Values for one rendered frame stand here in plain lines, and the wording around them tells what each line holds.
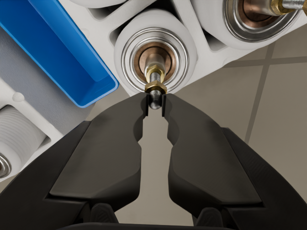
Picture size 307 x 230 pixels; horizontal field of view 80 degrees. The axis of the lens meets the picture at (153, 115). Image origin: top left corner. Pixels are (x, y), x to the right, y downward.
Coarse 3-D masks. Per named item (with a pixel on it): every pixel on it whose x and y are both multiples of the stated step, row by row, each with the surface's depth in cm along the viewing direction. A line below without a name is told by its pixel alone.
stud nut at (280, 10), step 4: (272, 0) 14; (276, 0) 14; (280, 0) 14; (272, 4) 14; (276, 4) 14; (280, 4) 14; (272, 8) 15; (276, 8) 14; (280, 8) 14; (284, 8) 14; (276, 12) 15; (280, 12) 14; (284, 12) 14; (288, 12) 14
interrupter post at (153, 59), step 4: (148, 56) 20; (152, 56) 19; (156, 56) 19; (160, 56) 20; (148, 60) 19; (152, 60) 18; (156, 60) 18; (160, 60) 18; (148, 64) 18; (152, 64) 18; (156, 64) 18; (160, 64) 18; (164, 64) 19; (144, 68) 18; (164, 68) 18; (144, 72) 18; (164, 76) 18
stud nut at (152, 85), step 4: (156, 80) 14; (148, 84) 14; (152, 84) 14; (156, 84) 14; (160, 84) 14; (148, 88) 14; (152, 88) 14; (156, 88) 14; (160, 88) 14; (164, 88) 14; (148, 92) 14; (164, 92) 14
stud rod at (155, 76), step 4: (152, 76) 16; (156, 76) 16; (152, 80) 15; (160, 80) 16; (152, 92) 13; (156, 92) 13; (160, 92) 14; (152, 96) 13; (156, 96) 13; (160, 96) 13; (152, 100) 13; (156, 100) 13; (160, 100) 13; (152, 104) 13; (156, 104) 13; (160, 104) 13; (152, 108) 13; (156, 108) 13
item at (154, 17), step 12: (144, 12) 24; (156, 12) 21; (168, 12) 26; (132, 24) 19; (144, 24) 19; (156, 24) 19; (168, 24) 19; (180, 24) 19; (120, 36) 20; (180, 36) 19; (120, 48) 20; (192, 48) 20; (120, 60) 21; (192, 60) 21; (120, 72) 21; (192, 72) 22; (180, 84) 22
